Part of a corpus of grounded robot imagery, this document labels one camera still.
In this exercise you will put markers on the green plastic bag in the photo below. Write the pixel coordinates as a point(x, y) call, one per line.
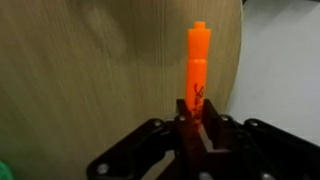
point(5, 170)

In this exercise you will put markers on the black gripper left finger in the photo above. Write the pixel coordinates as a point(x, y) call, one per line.
point(140, 146)

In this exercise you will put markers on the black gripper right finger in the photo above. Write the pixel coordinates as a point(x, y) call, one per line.
point(253, 146)

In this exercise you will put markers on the orange marker pen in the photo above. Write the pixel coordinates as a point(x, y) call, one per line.
point(197, 70)

